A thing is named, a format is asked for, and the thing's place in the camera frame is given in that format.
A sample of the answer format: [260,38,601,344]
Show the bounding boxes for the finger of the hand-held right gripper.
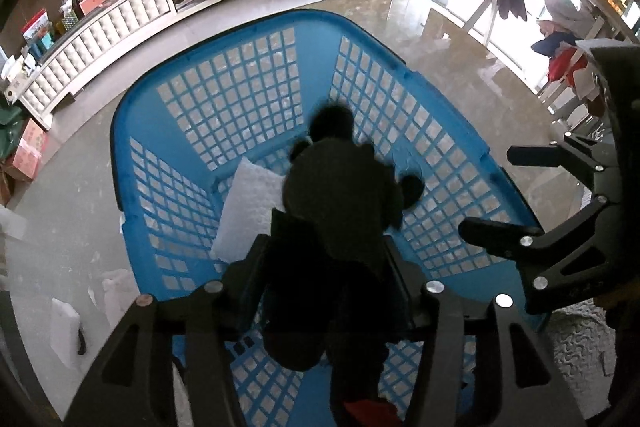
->
[459,197,621,315]
[507,134,621,196]

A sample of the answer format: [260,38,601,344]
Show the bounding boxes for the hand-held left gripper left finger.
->
[65,208,288,427]

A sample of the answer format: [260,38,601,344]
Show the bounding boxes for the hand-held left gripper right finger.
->
[385,237,586,427]

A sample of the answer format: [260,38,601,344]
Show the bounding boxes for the dark grey plush toy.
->
[260,104,426,413]

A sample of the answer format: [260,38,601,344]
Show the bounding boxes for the blue plastic laundry basket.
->
[111,9,551,427]

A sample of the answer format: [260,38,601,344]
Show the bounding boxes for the red and black soft item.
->
[342,399,401,427]

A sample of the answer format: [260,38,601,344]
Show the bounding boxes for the white folded cloth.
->
[210,157,286,264]

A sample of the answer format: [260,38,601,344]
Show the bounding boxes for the hanging mixed clothes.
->
[532,0,596,82]

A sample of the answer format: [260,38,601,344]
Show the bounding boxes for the white foam block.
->
[50,297,83,365]

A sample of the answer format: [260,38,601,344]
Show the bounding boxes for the red carton box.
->
[12,119,48,180]

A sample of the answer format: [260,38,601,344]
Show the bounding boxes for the green bag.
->
[0,99,28,162]

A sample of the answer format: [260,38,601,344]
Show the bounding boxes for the white tufted cabinet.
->
[17,0,263,130]

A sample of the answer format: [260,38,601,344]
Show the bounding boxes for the red packet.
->
[21,9,51,45]

